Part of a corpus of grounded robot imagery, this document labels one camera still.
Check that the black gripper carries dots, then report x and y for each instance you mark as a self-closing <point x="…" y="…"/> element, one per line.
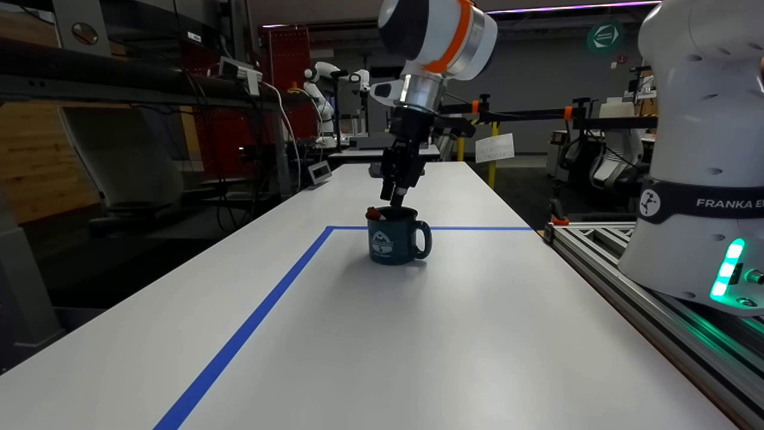
<point x="408" y="133"/>

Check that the red marker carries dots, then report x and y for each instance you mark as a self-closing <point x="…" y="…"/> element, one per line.
<point x="371" y="213"/>

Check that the dark green mug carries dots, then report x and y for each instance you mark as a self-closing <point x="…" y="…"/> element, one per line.
<point x="389" y="242"/>

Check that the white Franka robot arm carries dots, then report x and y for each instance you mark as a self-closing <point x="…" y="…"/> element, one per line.
<point x="706" y="120"/>

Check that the black flat pad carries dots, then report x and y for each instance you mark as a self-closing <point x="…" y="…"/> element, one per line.
<point x="376" y="170"/>

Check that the white background table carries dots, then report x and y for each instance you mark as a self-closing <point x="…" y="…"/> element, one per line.
<point x="350" y="153"/>

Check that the small grey display device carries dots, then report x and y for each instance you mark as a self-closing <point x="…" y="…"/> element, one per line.
<point x="319" y="170"/>

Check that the white paper sign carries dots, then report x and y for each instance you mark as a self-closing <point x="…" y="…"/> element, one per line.
<point x="495" y="150"/>

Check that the small white background robot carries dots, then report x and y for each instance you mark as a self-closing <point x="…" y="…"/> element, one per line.
<point x="321" y="100"/>

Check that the black boom rod orange clamps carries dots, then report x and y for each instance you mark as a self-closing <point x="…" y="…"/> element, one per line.
<point x="525" y="113"/>

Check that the red tool cabinet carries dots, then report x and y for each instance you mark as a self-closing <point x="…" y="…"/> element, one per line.
<point x="282" y="57"/>

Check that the red machine housing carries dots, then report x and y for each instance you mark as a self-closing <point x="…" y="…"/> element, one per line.
<point x="228" y="144"/>

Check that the white power strip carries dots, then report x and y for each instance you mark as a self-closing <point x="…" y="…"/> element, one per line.
<point x="241" y="74"/>

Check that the black background machine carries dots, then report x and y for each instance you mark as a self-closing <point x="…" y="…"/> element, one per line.
<point x="604" y="169"/>

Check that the green round sign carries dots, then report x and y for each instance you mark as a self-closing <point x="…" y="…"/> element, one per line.
<point x="604" y="40"/>

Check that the grey metal box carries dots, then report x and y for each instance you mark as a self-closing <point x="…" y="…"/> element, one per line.
<point x="128" y="158"/>

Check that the black shelf beam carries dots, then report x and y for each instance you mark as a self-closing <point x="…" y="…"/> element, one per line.
<point x="95" y="74"/>

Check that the grey column red label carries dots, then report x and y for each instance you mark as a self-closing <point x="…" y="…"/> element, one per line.
<point x="79" y="31"/>

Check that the yellow post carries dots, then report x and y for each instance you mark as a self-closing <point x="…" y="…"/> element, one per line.
<point x="493" y="176"/>

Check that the aluminium rail base frame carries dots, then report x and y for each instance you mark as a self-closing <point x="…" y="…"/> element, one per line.
<point x="621" y="278"/>

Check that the light wooden wall panel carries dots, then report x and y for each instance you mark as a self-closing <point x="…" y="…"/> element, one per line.
<point x="39" y="169"/>

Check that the grey metal post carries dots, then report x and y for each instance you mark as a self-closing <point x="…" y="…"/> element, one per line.
<point x="25" y="294"/>

